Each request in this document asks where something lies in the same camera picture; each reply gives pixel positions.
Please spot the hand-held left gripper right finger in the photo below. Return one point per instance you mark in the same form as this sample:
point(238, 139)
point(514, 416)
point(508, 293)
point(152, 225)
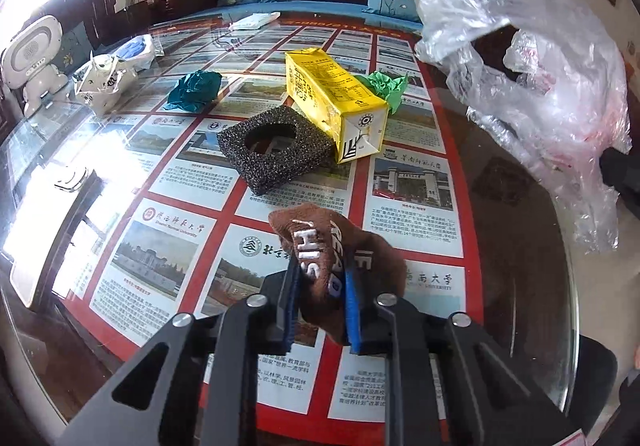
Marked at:
point(354, 321)

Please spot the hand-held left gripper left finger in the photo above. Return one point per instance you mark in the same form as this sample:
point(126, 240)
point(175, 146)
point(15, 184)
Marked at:
point(287, 326)

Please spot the brown lettered cloth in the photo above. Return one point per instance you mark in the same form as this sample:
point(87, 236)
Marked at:
point(310, 236)

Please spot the clear plastic bag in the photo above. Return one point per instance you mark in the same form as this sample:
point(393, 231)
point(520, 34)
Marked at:
point(550, 51)

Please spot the black foam square with hole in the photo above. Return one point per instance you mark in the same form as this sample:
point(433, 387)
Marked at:
point(280, 161)

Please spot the printed poster under glass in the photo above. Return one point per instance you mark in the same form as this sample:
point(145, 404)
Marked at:
point(200, 166)

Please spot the person's dark clothing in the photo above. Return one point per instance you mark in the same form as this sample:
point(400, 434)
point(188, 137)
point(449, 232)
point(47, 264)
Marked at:
point(590, 376)

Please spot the yellow paper carton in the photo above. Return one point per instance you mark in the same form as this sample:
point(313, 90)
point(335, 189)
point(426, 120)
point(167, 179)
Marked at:
point(330, 91)

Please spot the green crumpled paper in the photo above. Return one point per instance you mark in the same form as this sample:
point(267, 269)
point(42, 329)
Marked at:
point(387, 86)

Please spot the teal crumpled paper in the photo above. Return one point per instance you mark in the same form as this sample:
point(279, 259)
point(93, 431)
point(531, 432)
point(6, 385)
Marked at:
point(192, 89)

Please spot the white crumpled printed packaging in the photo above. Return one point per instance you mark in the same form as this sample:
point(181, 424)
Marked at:
point(100, 86)

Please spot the white folded cloth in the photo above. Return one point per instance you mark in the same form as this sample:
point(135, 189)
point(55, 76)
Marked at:
point(255, 20)

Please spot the blue and white bag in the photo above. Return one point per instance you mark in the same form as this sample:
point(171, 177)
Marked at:
point(135, 49)

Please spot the blue sofa seat cushion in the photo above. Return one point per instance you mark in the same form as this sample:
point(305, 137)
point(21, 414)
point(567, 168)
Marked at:
point(310, 6)

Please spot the dark wooden side table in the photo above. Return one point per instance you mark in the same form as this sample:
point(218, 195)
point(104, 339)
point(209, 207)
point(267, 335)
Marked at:
point(185, 1)

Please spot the dark green chair cushion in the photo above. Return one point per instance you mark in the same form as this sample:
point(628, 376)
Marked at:
point(75, 46)

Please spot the carved dark wooden armchair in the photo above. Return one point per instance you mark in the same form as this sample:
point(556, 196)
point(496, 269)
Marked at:
point(100, 6)

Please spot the white robot toy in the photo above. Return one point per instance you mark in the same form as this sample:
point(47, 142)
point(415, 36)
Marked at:
point(32, 51)

